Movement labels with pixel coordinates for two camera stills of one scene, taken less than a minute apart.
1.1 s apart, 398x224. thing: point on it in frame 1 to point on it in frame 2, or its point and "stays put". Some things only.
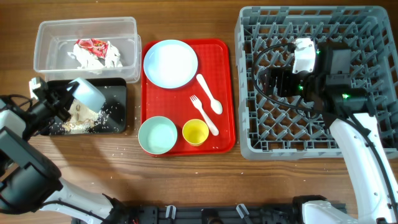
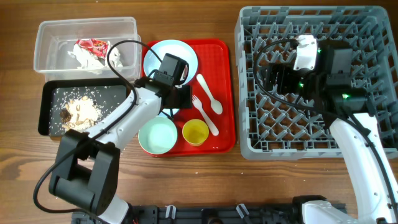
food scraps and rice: [83, 119] stays put
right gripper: [284, 74] stays put
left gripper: [60, 96] to [186, 98]
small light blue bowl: [87, 94] to [168, 111]
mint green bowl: [157, 135] stays put
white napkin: [86, 60] stays put
